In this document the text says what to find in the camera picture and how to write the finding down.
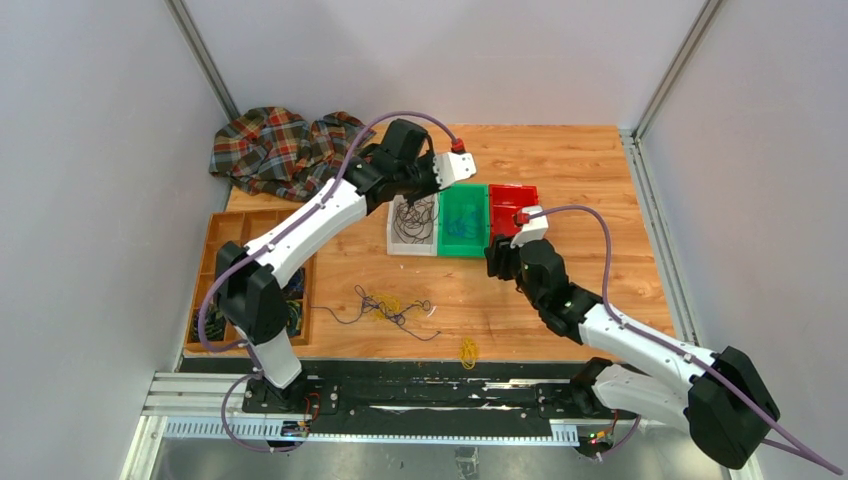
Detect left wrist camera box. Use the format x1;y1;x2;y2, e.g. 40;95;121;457
433;152;477;191

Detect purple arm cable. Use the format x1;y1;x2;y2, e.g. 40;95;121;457
523;203;848;477
197;111;464;454

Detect blue cable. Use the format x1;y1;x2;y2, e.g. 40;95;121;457
445;205;484;241

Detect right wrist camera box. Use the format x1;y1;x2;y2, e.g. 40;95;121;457
510;205;549;248

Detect green plastic bin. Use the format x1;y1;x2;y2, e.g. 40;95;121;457
437;184;490;258

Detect dark cables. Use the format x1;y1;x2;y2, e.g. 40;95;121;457
393;195;439;245

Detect plaid cloth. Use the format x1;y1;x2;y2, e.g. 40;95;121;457
208;107;365;202

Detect white plastic bin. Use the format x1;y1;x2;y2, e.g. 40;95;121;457
386;194;439;257

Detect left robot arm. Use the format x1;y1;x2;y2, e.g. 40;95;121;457
198;111;476;413

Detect left aluminium frame post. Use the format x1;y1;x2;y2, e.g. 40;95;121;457
164;0;241;120

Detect coiled yellow-green cable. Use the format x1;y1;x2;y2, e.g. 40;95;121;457
284;299;306;338

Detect multicolour cable pile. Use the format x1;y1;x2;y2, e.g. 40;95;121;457
353;284;443;343

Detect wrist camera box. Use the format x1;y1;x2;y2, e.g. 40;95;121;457
433;152;477;191
510;205;549;248

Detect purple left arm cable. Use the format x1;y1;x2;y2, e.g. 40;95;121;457
197;111;464;454

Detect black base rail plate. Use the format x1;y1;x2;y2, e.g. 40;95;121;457
178;357;635;438

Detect brown cable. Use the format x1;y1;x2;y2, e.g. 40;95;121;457
305;304;366;326

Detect right aluminium frame post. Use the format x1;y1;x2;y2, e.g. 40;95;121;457
631;0;725;143

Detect wooden compartment tray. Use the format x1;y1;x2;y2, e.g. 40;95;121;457
183;209;316;356

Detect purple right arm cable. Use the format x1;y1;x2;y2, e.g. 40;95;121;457
523;203;848;477

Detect red plastic bin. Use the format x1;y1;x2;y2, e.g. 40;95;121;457
488;184;539;240

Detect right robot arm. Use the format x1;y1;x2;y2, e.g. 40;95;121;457
485;235;780;470

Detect aluminium frame post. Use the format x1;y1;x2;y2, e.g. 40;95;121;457
631;0;725;143
164;0;241;120

